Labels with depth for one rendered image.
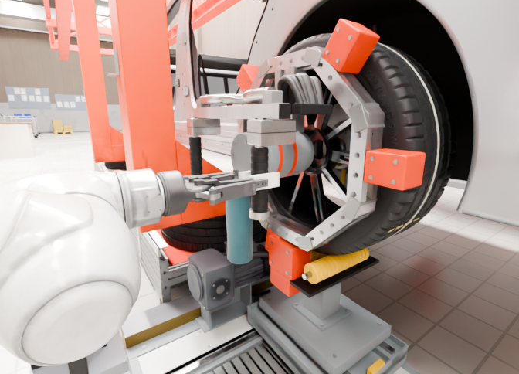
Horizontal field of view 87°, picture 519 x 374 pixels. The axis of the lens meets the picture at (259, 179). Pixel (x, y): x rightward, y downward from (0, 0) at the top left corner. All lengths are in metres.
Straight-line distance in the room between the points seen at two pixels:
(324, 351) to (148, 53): 1.14
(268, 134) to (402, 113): 0.31
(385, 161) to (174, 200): 0.41
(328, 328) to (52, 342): 0.96
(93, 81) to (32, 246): 2.77
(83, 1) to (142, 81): 2.10
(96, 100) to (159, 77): 1.93
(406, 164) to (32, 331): 0.56
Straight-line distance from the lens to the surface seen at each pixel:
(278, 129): 0.55
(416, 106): 0.72
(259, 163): 0.54
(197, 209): 1.19
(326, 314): 1.14
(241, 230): 0.89
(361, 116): 0.63
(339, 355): 1.06
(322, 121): 0.85
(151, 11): 1.14
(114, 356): 0.77
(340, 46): 0.69
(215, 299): 1.15
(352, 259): 0.94
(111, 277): 0.25
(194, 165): 0.85
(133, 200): 0.43
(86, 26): 3.08
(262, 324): 1.23
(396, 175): 0.60
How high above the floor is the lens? 0.96
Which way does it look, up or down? 13 degrees down
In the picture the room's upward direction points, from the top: straight up
